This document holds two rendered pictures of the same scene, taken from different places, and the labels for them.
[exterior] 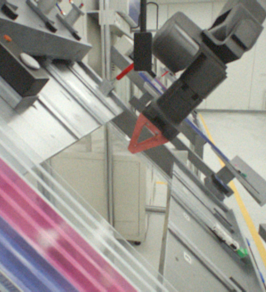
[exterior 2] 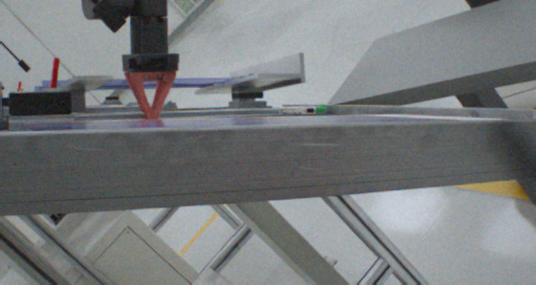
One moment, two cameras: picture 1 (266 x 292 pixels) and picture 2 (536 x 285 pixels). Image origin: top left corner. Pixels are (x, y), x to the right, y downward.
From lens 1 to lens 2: 60 cm
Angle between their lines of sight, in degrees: 25
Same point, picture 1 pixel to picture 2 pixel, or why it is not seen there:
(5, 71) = (45, 108)
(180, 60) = (126, 2)
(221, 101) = (112, 66)
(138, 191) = (169, 266)
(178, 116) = (163, 46)
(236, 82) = not seen: hidden behind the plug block
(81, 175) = not seen: outside the picture
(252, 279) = (344, 111)
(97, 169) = not seen: outside the picture
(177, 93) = (145, 30)
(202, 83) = (156, 4)
